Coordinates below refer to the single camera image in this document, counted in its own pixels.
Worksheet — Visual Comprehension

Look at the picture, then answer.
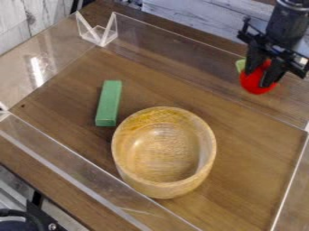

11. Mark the black clamp under table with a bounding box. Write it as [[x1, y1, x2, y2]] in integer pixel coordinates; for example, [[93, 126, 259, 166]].
[[0, 189, 70, 231]]

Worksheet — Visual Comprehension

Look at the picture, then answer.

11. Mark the wooden bowl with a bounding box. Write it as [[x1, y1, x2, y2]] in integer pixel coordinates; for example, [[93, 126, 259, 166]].
[[111, 106, 217, 199]]

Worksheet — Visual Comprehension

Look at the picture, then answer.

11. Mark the clear acrylic corner bracket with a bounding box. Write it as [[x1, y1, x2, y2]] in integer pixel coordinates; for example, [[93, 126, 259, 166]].
[[75, 12, 118, 47]]

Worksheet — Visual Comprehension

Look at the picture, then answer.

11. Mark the red plush strawberry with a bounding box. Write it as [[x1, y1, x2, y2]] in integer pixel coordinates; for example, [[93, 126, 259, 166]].
[[236, 59, 279, 95]]

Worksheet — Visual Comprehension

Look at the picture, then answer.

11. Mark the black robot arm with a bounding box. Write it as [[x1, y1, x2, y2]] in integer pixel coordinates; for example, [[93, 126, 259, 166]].
[[239, 0, 309, 94]]

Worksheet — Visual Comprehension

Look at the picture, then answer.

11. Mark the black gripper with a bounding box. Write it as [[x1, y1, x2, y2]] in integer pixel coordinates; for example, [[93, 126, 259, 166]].
[[239, 17, 309, 88]]

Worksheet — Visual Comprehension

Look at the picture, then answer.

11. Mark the clear acrylic barrier wall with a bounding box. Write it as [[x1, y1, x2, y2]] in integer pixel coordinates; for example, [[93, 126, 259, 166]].
[[0, 13, 309, 231]]

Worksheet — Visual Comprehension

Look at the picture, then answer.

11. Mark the green rectangular block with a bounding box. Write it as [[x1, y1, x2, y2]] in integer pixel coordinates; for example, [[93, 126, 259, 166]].
[[95, 80, 122, 126]]

